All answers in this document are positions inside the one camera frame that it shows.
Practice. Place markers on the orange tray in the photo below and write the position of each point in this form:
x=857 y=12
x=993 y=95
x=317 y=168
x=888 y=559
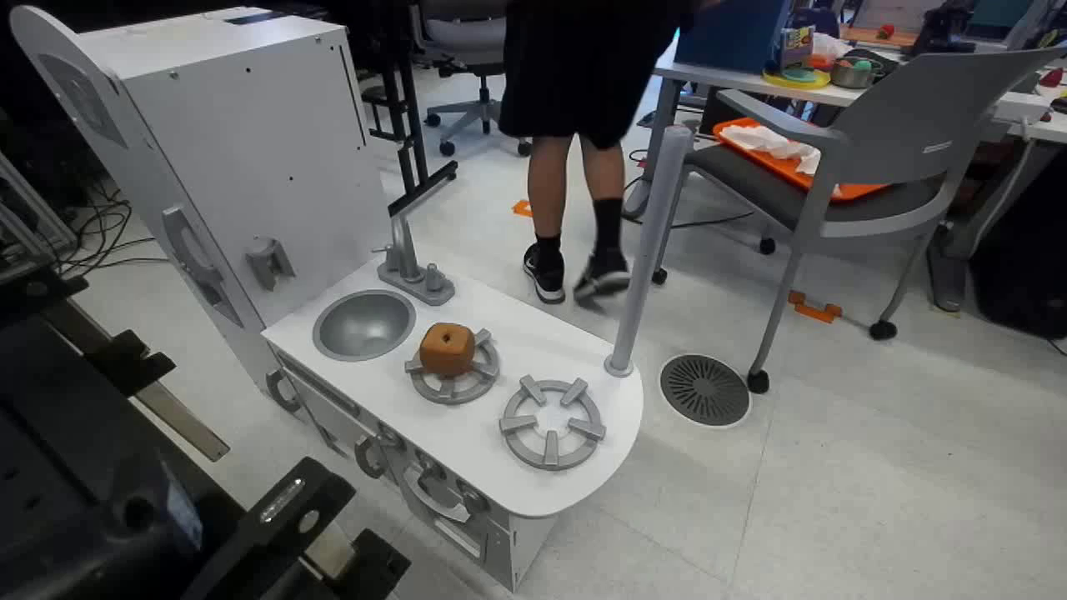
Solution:
x=786 y=168

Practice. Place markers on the orange floor piece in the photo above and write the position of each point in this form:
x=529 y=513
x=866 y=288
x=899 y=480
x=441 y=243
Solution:
x=815 y=308

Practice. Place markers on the grey office chair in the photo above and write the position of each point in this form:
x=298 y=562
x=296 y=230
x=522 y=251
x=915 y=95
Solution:
x=469 y=35

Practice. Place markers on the round black floor vent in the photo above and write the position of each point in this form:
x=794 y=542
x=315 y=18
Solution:
x=704 y=392

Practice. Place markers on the black sneaker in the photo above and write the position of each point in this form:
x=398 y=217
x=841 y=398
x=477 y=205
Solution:
x=601 y=273
x=546 y=271

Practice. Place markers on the grey toy kitchen knob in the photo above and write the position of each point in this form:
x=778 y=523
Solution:
x=282 y=392
x=371 y=457

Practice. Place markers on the black bag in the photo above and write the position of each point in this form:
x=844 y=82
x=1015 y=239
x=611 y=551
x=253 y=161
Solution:
x=1020 y=254

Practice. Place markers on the yellow green plate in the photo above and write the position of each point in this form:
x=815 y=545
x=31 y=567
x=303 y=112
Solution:
x=798 y=77

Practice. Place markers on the grey side hook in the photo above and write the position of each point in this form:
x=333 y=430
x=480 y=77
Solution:
x=268 y=263

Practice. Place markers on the black metal stand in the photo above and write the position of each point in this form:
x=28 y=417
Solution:
x=408 y=121

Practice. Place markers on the brown ridged toy object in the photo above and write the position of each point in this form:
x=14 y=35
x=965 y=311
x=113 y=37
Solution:
x=443 y=352

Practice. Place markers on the grey toy stove burner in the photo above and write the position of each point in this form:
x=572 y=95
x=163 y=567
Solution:
x=522 y=423
x=453 y=392

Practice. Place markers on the person in black shorts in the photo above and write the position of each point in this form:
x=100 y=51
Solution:
x=578 y=67

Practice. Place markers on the white toy kitchen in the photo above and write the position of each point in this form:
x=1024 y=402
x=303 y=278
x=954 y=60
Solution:
x=253 y=144

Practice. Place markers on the dark bowl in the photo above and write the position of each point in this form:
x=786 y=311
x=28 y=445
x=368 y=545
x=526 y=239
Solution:
x=863 y=67

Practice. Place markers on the blue box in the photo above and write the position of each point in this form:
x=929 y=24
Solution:
x=728 y=35

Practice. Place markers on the grey toy faucet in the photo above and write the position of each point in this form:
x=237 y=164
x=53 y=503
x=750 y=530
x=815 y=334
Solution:
x=401 y=254

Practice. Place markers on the metal strip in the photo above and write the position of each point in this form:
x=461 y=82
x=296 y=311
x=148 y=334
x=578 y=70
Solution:
x=186 y=422

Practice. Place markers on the grey round sink bowl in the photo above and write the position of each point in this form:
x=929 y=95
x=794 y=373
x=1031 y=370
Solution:
x=360 y=323

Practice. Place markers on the white table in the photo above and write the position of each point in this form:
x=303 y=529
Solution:
x=1018 y=109

